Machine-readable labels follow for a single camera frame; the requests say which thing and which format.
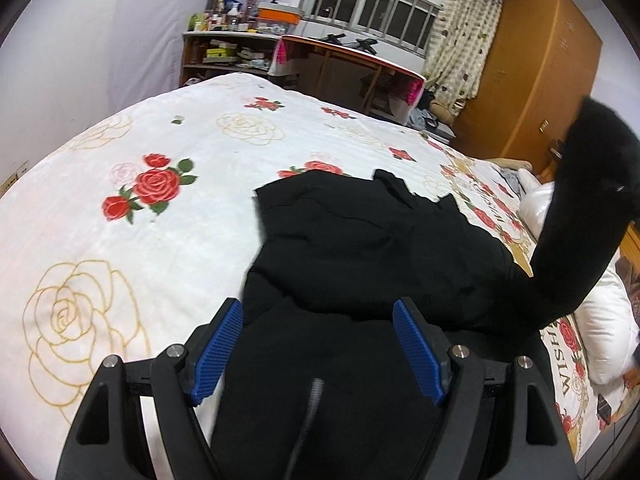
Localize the barred window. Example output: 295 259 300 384
300 0 443 53

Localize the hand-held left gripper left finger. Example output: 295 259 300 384
55 297 246 480

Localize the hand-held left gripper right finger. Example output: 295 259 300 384
391 297 581 480

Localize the pile of clothes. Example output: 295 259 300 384
410 95 458 141

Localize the bed with rose blanket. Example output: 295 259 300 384
0 71 616 463

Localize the grey cloth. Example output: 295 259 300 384
500 167 526 196

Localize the black garment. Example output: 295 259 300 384
210 96 640 480

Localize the white desk with pink sides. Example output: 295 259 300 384
270 35 427 123

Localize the orange-lid storage box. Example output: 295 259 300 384
257 2 305 23

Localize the row of bottles and jars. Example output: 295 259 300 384
189 0 258 33

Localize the clear plastic storage box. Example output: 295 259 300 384
255 19 301 36

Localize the wooden open shelf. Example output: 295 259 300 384
180 30 283 88

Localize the heart-print curtain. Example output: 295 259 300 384
422 0 508 116

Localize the wooden wardrobe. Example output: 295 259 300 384
452 0 603 176

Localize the white quilted duvet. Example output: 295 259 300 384
517 180 640 386

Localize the wall socket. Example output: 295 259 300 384
0 160 28 191

